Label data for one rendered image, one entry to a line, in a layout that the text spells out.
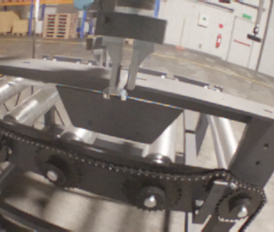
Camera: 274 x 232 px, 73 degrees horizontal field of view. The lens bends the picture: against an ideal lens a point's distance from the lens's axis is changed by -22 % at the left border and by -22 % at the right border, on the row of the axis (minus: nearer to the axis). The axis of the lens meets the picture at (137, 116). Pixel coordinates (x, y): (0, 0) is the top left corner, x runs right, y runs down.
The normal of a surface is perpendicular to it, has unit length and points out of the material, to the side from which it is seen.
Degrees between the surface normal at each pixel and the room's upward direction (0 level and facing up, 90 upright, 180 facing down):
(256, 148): 90
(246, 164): 90
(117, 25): 90
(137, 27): 90
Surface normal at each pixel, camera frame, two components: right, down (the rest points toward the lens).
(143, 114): -0.16, 0.43
